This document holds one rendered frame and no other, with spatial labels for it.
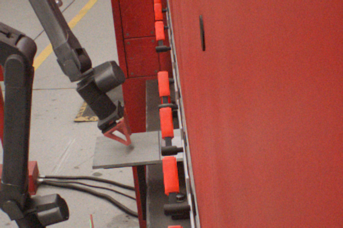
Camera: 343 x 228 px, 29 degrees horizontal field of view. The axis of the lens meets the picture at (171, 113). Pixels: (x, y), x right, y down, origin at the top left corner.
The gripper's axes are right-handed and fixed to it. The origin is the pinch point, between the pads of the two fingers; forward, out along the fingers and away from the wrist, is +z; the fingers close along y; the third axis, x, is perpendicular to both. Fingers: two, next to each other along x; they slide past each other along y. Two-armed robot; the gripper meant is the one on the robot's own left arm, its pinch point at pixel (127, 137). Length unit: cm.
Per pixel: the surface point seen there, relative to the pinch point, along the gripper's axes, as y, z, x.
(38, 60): 392, 46, 142
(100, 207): 133, 77, 77
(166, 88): -31.7, -17.2, -23.4
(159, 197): -7.3, 16.9, 1.4
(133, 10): 85, -10, -7
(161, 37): 7.6, -16.1, -22.5
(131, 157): -5.8, 2.9, 0.9
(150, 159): -8.1, 5.4, -3.6
